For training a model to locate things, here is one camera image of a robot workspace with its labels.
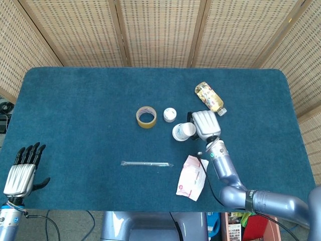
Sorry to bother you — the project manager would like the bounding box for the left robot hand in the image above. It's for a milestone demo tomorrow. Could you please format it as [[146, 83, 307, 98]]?
[[3, 142, 51, 199]]

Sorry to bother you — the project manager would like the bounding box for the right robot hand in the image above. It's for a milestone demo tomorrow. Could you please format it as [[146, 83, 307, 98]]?
[[187, 110, 222, 141]]

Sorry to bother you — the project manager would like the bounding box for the white paper cup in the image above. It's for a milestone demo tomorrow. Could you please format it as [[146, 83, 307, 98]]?
[[172, 124, 187, 142], [177, 122, 197, 140]]

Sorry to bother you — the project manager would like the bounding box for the clear bottle yellow liquid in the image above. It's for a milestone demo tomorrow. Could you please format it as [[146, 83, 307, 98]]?
[[195, 81, 228, 117]]

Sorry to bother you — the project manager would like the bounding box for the small white lidded jar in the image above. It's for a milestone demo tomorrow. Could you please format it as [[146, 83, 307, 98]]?
[[163, 107, 178, 124]]

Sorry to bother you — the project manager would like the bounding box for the grey floor device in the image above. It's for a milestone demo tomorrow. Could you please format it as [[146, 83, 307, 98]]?
[[0, 114, 11, 134]]

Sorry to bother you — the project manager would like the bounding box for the white pink wipe packet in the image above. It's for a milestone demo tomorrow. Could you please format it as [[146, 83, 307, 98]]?
[[176, 155, 210, 202]]

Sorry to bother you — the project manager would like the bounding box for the clear yellowish tape roll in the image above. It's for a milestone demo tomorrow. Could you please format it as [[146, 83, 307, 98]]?
[[135, 106, 158, 129]]

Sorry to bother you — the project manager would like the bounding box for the blue carpet table mat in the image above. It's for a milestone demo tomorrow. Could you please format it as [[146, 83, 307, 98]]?
[[0, 66, 319, 213]]

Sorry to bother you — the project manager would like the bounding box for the woven bamboo screen panel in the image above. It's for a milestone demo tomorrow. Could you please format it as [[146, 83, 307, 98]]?
[[0, 0, 63, 103], [114, 0, 208, 68], [259, 0, 321, 176], [189, 0, 313, 68], [19, 0, 130, 68]]

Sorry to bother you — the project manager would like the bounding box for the blue plastic container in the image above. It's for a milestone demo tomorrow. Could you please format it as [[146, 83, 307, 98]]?
[[207, 212, 222, 239]]

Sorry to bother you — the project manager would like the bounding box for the yellow green cloth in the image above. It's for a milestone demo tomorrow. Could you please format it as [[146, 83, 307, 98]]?
[[240, 212, 256, 224]]

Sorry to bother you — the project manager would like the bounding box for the pink storage box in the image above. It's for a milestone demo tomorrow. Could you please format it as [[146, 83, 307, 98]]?
[[220, 212, 281, 241]]

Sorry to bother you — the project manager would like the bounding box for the red bag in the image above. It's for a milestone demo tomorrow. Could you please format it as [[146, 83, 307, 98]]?
[[242, 214, 271, 241]]

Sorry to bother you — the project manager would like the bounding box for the silver blue robot torso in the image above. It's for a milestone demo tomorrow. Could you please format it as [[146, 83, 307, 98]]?
[[100, 211, 209, 241]]

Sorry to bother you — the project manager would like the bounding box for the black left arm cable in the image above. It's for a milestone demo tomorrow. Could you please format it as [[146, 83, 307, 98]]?
[[24, 211, 61, 241]]

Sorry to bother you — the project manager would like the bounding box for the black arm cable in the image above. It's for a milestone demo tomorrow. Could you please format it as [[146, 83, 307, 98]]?
[[197, 151, 294, 241], [24, 211, 61, 241]]

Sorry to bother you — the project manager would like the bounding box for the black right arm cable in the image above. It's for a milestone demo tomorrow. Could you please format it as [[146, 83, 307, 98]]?
[[197, 151, 294, 241]]

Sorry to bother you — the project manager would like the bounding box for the black cable bundle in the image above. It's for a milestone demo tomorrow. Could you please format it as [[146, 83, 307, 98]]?
[[0, 101, 14, 115]]

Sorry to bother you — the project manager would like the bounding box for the blue floor cable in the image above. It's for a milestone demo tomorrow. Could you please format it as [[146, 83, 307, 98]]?
[[86, 211, 96, 235]]

